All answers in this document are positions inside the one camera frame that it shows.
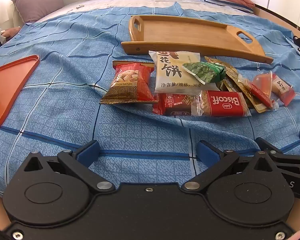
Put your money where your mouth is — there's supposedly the orange plastic tray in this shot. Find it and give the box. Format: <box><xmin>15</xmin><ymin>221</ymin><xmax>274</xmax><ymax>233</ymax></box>
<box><xmin>0</xmin><ymin>55</ymin><xmax>40</xmax><ymax>137</ymax></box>

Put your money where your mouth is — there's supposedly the folded blue striped blanket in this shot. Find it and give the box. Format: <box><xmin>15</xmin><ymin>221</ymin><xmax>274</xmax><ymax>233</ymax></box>
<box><xmin>195</xmin><ymin>0</ymin><xmax>254</xmax><ymax>14</ymax></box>

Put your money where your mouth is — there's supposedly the red biscuit packet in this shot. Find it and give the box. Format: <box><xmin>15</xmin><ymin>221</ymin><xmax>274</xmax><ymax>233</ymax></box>
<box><xmin>191</xmin><ymin>90</ymin><xmax>252</xmax><ymax>118</ymax></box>

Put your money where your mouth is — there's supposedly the pink pastry packet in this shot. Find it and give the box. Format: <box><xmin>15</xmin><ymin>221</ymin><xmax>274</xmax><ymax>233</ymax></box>
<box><xmin>251</xmin><ymin>72</ymin><xmax>297</xmax><ymax>107</ymax></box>

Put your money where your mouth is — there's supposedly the yellow black snack packet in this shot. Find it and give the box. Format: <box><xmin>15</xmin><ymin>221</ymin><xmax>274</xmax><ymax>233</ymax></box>
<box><xmin>204</xmin><ymin>56</ymin><xmax>241</xmax><ymax>93</ymax></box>

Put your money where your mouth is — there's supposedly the green pea packet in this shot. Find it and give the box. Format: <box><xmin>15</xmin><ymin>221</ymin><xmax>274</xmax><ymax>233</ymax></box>
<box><xmin>182</xmin><ymin>62</ymin><xmax>227</xmax><ymax>84</ymax></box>

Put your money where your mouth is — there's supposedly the beige snack packet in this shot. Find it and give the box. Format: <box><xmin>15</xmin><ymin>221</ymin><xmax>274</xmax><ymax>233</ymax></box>
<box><xmin>236</xmin><ymin>74</ymin><xmax>274</xmax><ymax>114</ymax></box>

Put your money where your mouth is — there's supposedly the blue checkered bed sheet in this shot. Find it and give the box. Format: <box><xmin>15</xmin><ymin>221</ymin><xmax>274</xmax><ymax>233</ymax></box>
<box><xmin>0</xmin><ymin>6</ymin><xmax>300</xmax><ymax>205</ymax></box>

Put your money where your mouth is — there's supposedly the dark red wafer packet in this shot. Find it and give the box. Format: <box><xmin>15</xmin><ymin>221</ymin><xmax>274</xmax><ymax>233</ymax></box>
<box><xmin>152</xmin><ymin>93</ymin><xmax>194</xmax><ymax>117</ymax></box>

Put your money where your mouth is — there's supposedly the wooden tray with handles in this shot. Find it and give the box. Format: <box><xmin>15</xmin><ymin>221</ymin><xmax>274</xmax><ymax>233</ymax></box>
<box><xmin>121</xmin><ymin>15</ymin><xmax>274</xmax><ymax>65</ymax></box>

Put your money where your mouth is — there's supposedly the red nut packet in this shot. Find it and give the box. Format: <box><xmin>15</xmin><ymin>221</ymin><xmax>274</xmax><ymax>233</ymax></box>
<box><xmin>99</xmin><ymin>64</ymin><xmax>159</xmax><ymax>105</ymax></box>

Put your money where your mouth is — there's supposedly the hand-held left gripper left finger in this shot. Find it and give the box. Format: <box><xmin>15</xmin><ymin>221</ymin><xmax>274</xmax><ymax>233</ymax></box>
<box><xmin>22</xmin><ymin>140</ymin><xmax>116</xmax><ymax>195</ymax></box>

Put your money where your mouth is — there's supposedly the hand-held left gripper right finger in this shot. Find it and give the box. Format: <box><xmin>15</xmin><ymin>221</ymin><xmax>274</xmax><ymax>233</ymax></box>
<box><xmin>181</xmin><ymin>141</ymin><xmax>277</xmax><ymax>193</ymax></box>

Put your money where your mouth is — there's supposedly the wooden bed frame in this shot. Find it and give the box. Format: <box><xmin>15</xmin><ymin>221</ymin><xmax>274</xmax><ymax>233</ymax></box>
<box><xmin>254</xmin><ymin>3</ymin><xmax>300</xmax><ymax>39</ymax></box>

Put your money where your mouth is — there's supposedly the white charging cable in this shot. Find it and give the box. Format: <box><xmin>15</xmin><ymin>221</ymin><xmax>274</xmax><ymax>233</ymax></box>
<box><xmin>67</xmin><ymin>4</ymin><xmax>86</xmax><ymax>13</ymax></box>

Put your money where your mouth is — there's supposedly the purple pillow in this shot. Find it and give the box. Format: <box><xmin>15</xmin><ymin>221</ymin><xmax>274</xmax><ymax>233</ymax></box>
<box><xmin>10</xmin><ymin>0</ymin><xmax>65</xmax><ymax>23</ymax></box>

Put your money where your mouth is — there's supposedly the white quilted mattress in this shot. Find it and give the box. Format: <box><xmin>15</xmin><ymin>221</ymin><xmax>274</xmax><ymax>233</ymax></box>
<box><xmin>40</xmin><ymin>0</ymin><xmax>260</xmax><ymax>22</ymax></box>

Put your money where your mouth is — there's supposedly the white pastry packet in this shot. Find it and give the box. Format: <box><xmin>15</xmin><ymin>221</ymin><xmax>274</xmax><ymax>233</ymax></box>
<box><xmin>149</xmin><ymin>50</ymin><xmax>220</xmax><ymax>96</ymax></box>

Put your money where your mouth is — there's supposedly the brown cloth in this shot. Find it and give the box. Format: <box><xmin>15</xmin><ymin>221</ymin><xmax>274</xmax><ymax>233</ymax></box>
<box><xmin>1</xmin><ymin>27</ymin><xmax>22</xmax><ymax>41</ymax></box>

